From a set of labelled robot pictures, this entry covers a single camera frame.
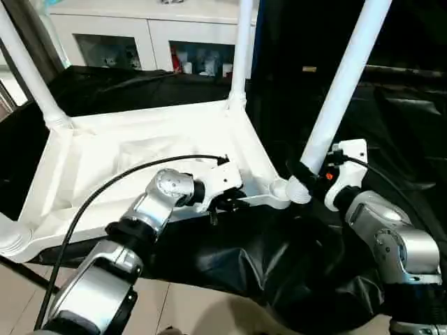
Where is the white plastic table top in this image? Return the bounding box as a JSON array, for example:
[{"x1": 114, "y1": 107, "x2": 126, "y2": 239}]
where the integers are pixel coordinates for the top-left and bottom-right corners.
[{"x1": 0, "y1": 98, "x2": 293, "y2": 265}]

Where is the black work mat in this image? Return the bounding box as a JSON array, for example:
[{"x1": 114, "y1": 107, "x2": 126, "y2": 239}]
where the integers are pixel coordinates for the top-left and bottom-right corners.
[{"x1": 0, "y1": 63, "x2": 447, "y2": 329}]

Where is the white glass-door cabinet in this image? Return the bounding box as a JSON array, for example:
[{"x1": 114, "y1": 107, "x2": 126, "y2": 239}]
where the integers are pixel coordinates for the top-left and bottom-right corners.
[{"x1": 45, "y1": 0, "x2": 259, "y2": 77}]

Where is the black folding table stand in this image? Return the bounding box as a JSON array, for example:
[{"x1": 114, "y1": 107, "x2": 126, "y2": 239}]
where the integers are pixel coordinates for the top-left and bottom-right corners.
[{"x1": 0, "y1": 255, "x2": 57, "y2": 290}]

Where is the teal plastic object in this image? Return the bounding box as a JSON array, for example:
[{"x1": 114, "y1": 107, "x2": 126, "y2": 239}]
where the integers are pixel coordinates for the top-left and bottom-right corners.
[{"x1": 43, "y1": 0, "x2": 72, "y2": 69}]

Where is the grey curtain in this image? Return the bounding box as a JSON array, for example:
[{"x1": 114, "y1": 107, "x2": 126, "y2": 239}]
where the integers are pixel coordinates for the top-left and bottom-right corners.
[{"x1": 3, "y1": 0, "x2": 67, "y2": 84}]

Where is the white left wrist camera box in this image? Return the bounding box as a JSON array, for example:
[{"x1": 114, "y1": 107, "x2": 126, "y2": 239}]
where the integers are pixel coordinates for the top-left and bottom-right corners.
[{"x1": 196, "y1": 162, "x2": 244, "y2": 214}]

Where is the silver metal rail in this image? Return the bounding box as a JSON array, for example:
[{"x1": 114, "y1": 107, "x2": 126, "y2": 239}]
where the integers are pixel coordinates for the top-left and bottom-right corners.
[{"x1": 363, "y1": 64, "x2": 447, "y2": 77}]

